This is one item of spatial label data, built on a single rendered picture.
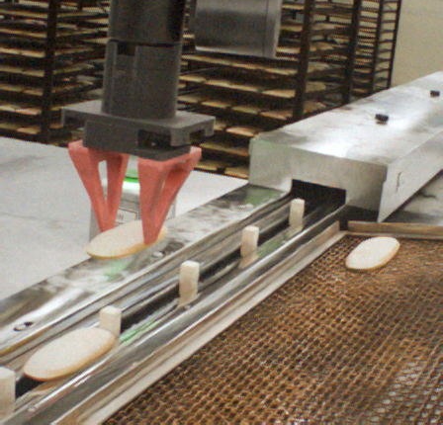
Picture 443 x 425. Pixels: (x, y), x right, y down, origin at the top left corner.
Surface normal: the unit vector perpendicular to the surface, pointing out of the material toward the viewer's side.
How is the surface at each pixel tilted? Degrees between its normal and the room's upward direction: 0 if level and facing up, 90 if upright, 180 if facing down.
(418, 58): 90
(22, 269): 0
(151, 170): 111
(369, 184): 90
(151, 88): 90
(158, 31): 90
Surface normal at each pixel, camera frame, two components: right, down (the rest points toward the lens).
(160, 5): 0.35, 0.29
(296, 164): -0.42, 0.22
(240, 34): -0.16, 0.65
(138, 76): -0.04, 0.27
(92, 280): 0.10, -0.96
